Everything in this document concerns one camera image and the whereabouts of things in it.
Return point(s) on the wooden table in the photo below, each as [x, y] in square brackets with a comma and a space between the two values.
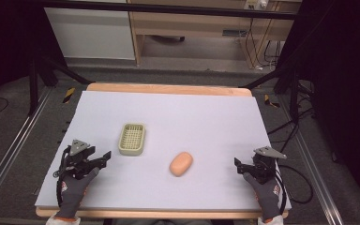
[168, 89]

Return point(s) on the person's left hand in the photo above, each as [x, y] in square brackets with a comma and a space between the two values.
[73, 193]

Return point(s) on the light wooden desk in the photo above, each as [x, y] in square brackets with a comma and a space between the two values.
[187, 25]

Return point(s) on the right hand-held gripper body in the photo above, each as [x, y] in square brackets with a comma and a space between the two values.
[264, 168]

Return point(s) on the aluminium floor rail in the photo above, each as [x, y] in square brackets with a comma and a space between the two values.
[12, 146]
[312, 175]

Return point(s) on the beige slotted soap dish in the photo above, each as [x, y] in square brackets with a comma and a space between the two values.
[132, 139]

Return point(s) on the white cabinet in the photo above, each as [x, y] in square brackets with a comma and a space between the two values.
[90, 34]

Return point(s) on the person's right hand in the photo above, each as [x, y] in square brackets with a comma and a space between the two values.
[268, 200]

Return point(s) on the white power strip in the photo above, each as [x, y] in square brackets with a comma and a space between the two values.
[256, 3]

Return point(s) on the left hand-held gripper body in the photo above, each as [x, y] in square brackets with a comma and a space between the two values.
[76, 161]

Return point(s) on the yellow black striped marker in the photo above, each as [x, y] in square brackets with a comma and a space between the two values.
[69, 95]
[270, 101]

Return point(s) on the black metal stand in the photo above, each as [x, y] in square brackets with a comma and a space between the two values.
[293, 90]
[33, 84]

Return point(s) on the white table mat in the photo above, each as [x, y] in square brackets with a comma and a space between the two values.
[181, 118]

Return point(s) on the orange soap bar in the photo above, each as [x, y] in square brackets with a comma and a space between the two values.
[181, 164]

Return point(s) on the black metal frame bar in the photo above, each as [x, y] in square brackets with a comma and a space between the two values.
[168, 8]

